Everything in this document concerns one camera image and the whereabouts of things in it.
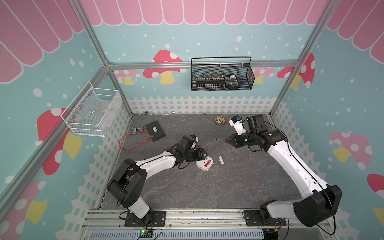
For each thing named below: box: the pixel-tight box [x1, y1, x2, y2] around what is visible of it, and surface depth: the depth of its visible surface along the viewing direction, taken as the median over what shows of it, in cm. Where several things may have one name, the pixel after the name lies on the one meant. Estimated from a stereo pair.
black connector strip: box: [195, 77, 226, 90], surface depth 91 cm
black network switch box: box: [145, 120, 166, 142], surface depth 110 cm
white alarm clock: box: [196, 156, 214, 172], surface depth 92 cm
